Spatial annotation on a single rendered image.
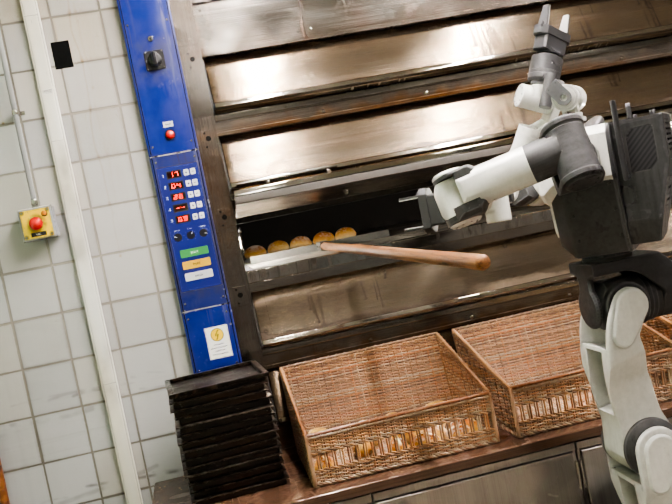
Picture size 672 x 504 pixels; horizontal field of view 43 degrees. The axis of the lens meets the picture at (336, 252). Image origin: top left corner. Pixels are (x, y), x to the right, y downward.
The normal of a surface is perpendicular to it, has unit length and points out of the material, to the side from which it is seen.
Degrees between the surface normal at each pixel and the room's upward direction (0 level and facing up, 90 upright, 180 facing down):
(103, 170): 90
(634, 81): 68
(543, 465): 91
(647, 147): 90
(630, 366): 114
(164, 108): 90
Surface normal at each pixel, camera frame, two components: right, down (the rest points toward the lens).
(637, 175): -0.43, 0.14
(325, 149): 0.10, -0.31
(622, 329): 0.15, 0.02
